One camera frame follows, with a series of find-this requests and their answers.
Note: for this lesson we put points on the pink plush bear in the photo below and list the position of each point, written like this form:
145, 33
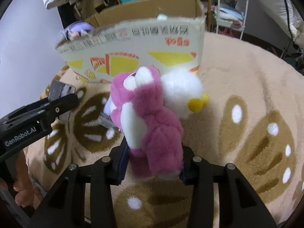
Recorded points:
154, 128

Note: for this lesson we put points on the printed cardboard box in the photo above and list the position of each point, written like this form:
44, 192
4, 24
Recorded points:
142, 33

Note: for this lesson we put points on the green tissue pack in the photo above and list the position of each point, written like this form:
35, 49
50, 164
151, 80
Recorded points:
162, 16

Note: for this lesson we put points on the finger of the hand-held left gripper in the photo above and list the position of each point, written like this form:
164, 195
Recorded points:
64, 104

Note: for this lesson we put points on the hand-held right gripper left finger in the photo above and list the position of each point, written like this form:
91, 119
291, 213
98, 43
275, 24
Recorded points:
122, 163

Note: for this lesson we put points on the white-haired plush doll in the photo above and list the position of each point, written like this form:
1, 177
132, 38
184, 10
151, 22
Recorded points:
78, 27

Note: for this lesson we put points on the black packet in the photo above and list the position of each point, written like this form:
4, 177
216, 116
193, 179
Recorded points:
58, 89

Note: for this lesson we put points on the white plush toy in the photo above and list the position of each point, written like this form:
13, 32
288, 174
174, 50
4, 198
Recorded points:
180, 87

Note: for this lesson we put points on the person's left hand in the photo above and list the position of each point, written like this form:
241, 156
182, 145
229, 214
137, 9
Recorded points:
23, 185

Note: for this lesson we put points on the light blue cloth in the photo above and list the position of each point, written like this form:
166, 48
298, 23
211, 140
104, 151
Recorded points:
228, 14

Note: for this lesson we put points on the clear plastic packet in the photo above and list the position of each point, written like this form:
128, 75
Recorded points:
108, 121

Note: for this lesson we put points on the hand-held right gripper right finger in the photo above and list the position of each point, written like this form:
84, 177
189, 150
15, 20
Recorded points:
185, 179

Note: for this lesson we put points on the black hanging garment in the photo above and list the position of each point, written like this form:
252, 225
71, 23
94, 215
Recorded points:
68, 14

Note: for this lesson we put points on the white mattress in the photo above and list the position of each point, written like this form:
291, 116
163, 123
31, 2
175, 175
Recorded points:
273, 0

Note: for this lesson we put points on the beige printed blanket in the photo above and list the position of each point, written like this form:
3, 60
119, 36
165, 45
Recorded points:
237, 76

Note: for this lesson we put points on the white trolley cart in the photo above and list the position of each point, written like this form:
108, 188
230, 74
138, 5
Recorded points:
245, 4

